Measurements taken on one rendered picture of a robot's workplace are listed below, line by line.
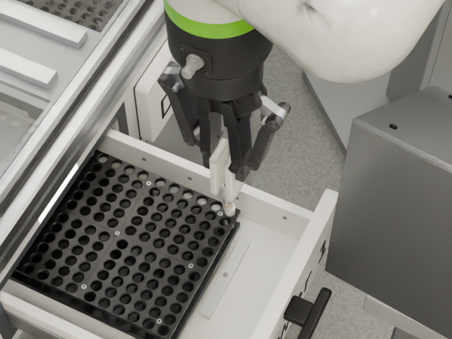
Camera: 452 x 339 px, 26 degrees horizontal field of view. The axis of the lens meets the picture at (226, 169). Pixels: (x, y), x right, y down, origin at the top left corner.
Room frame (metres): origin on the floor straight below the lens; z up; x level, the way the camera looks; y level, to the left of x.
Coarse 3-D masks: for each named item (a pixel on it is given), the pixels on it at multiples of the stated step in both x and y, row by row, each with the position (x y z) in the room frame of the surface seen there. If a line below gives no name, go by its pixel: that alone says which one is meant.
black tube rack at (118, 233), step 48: (96, 192) 0.61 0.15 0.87; (144, 192) 0.59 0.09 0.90; (192, 192) 0.59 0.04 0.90; (48, 240) 0.54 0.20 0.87; (96, 240) 0.53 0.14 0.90; (144, 240) 0.54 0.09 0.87; (192, 240) 0.53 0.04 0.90; (48, 288) 0.48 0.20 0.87; (96, 288) 0.48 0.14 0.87; (144, 288) 0.47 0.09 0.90; (192, 288) 0.48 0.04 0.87; (144, 336) 0.42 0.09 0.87
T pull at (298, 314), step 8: (296, 296) 0.45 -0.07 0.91; (320, 296) 0.45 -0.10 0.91; (328, 296) 0.45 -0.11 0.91; (296, 304) 0.44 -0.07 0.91; (304, 304) 0.44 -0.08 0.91; (312, 304) 0.44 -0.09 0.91; (320, 304) 0.44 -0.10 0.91; (288, 312) 0.43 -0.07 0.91; (296, 312) 0.43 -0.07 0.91; (304, 312) 0.43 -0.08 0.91; (312, 312) 0.43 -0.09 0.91; (320, 312) 0.43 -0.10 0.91; (288, 320) 0.43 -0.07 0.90; (296, 320) 0.42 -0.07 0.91; (304, 320) 0.42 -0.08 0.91; (312, 320) 0.42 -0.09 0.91; (304, 328) 0.41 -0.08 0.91; (312, 328) 0.41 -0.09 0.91; (304, 336) 0.41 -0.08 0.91
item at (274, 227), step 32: (128, 160) 0.66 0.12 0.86; (160, 160) 0.64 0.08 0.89; (256, 192) 0.59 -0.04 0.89; (256, 224) 0.58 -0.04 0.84; (288, 224) 0.57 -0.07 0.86; (224, 256) 0.54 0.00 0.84; (256, 256) 0.54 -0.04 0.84; (288, 256) 0.54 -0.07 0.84; (256, 288) 0.50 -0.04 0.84; (32, 320) 0.44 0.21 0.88; (64, 320) 0.43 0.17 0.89; (96, 320) 0.46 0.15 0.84; (192, 320) 0.46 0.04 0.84; (224, 320) 0.46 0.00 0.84; (256, 320) 0.46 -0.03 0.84
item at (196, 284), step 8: (224, 216) 0.56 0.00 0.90; (216, 224) 0.55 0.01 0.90; (232, 224) 0.55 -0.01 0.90; (224, 232) 0.54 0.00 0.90; (208, 240) 0.53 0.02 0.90; (224, 240) 0.53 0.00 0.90; (200, 248) 0.52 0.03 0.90; (208, 248) 0.52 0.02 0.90; (216, 248) 0.52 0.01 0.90; (200, 256) 0.51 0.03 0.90; (208, 264) 0.50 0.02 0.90; (192, 272) 0.49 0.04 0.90; (200, 272) 0.49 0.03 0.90; (184, 280) 0.48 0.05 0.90; (200, 280) 0.48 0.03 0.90; (176, 296) 0.46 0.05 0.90; (192, 296) 0.46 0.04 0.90; (176, 304) 0.45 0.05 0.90; (184, 304) 0.45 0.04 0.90; (168, 312) 0.44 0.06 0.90; (184, 312) 0.44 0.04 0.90; (176, 320) 0.43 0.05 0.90; (160, 328) 0.42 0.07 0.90; (168, 328) 0.42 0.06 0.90; (160, 336) 0.41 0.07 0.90; (168, 336) 0.41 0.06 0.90
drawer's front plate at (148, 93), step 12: (168, 48) 0.78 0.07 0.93; (156, 60) 0.76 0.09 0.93; (168, 60) 0.76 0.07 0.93; (156, 72) 0.74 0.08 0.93; (144, 84) 0.72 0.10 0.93; (156, 84) 0.73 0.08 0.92; (144, 96) 0.71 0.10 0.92; (156, 96) 0.73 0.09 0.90; (144, 108) 0.71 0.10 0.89; (156, 108) 0.73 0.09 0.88; (144, 120) 0.71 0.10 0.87; (156, 120) 0.72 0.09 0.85; (144, 132) 0.72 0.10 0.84; (156, 132) 0.72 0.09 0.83
